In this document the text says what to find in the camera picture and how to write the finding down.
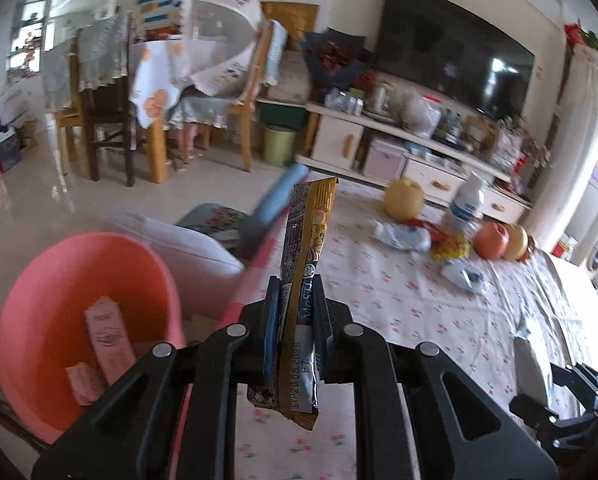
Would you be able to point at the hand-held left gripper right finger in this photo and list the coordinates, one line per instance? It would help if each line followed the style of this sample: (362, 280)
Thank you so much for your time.
(323, 330)

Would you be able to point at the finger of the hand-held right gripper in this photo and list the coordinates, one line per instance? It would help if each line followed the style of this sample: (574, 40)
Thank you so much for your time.
(554, 427)
(581, 380)

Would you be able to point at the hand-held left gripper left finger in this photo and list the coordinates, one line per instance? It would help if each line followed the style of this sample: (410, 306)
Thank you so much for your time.
(271, 330)

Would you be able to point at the white blue wrapper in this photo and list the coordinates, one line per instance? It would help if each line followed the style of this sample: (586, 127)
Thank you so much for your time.
(531, 365)

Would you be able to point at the yellow black snack wrapper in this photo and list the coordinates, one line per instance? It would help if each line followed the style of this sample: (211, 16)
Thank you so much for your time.
(304, 240)

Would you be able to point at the clear plastic wrapper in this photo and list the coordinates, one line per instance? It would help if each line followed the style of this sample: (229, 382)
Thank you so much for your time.
(404, 235)

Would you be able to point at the red wrapper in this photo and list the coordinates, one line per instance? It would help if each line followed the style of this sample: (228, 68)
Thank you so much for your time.
(433, 231)

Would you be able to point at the white packet blue swoosh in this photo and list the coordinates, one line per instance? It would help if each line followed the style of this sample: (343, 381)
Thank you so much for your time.
(464, 276)

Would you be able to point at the small pink packet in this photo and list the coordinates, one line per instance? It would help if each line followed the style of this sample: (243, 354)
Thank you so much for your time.
(86, 385)

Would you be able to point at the pink plastic bin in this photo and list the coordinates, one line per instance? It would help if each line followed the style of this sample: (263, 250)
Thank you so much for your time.
(39, 310)

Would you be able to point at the cherry print tablecloth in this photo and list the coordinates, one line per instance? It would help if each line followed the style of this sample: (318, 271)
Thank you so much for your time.
(379, 310)

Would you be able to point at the white padded stool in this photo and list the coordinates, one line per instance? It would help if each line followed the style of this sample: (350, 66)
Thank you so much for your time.
(179, 255)

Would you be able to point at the red white carton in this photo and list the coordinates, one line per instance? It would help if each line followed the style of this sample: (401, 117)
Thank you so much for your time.
(563, 249)

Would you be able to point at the light blue chair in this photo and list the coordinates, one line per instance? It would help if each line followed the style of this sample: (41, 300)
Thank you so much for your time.
(279, 195)

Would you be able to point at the large yellow pear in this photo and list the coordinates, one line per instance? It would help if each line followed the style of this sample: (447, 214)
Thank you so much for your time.
(516, 242)

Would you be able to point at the small yellow pear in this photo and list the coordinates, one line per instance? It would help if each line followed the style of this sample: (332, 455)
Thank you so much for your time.
(404, 200)

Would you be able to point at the red apple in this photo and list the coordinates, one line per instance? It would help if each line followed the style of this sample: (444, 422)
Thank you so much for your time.
(490, 241)

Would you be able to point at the pink storage box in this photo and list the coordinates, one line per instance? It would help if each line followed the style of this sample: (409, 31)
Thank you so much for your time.
(384, 162)

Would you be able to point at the green waste bin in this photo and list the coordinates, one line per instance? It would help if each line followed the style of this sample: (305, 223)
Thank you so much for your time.
(280, 147)

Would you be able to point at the white TV cabinet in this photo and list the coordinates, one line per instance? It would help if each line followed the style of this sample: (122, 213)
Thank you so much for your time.
(336, 142)

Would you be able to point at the white plastic bottle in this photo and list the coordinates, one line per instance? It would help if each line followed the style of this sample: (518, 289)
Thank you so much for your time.
(464, 205)

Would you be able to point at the dark green box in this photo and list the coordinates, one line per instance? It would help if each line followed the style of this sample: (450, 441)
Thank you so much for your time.
(281, 115)

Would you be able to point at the light wooden chair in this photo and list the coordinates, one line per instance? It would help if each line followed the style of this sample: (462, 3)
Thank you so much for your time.
(244, 110)

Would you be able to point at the pack of water bottles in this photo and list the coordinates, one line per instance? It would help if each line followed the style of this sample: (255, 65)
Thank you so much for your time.
(344, 101)

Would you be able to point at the green lace seat cover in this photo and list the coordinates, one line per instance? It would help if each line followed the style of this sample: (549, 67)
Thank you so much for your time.
(199, 110)

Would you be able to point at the clear plastic bag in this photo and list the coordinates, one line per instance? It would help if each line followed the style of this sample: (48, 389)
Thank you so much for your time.
(421, 115)

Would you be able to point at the electric kettle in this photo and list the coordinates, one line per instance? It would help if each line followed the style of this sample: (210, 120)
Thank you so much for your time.
(381, 100)

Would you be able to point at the printed shopping bag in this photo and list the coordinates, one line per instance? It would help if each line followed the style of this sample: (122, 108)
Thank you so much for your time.
(506, 150)

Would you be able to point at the lace covered air conditioner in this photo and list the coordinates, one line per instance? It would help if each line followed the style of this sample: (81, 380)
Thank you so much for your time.
(579, 135)

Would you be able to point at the brown paper bag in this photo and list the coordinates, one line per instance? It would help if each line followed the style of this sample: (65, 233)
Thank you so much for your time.
(479, 132)

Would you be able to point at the dark wooden chair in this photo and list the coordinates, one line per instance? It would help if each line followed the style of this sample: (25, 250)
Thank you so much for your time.
(111, 127)

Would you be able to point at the dark wrapped flower bouquet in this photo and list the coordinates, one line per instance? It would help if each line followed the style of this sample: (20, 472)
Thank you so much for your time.
(334, 60)

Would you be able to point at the light blue chair cloth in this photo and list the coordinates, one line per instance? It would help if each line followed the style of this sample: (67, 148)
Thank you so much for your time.
(278, 55)

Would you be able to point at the orange print tablecloth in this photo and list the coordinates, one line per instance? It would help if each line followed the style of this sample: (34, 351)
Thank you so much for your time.
(154, 80)

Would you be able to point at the wooden chair grey cover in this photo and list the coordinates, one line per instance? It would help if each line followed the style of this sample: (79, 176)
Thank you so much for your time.
(64, 125)

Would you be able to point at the small cork board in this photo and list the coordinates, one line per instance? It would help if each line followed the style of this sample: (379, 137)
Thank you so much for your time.
(289, 22)

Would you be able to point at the black television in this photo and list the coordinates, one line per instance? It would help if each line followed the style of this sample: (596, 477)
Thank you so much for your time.
(444, 45)

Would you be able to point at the grey lace chair cover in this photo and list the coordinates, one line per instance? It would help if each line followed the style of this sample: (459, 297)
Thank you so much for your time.
(104, 55)

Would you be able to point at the red green decoration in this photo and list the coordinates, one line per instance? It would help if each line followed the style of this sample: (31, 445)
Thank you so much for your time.
(584, 37)

